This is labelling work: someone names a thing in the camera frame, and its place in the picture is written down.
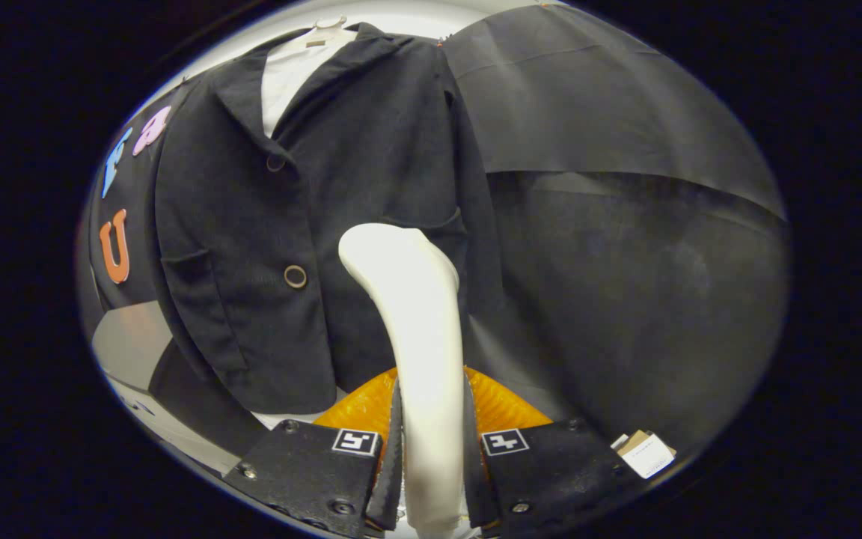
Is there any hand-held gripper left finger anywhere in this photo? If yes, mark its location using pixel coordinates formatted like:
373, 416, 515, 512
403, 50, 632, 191
223, 367, 404, 538

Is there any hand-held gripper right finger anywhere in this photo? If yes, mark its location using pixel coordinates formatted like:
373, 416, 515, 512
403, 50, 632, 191
465, 367, 645, 534

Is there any white garment steamer head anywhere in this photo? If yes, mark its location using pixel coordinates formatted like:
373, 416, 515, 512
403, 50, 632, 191
337, 222, 465, 536

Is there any black blazer jacket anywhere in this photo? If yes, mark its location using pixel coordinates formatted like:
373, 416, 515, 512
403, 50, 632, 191
148, 21, 510, 416

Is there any cardboard box white label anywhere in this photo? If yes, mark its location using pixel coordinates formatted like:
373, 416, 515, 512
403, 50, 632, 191
611, 430, 677, 481

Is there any black backdrop cloth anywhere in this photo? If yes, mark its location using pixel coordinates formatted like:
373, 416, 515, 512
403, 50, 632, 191
78, 4, 789, 457

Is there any grey cabinet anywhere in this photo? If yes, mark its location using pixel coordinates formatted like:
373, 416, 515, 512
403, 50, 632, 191
91, 299, 241, 476

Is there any white fabric ironing panel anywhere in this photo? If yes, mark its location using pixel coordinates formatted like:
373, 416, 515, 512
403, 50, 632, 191
251, 28, 361, 431

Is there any white plastic hanger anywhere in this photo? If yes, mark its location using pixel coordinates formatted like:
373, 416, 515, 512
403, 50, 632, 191
304, 15, 349, 49

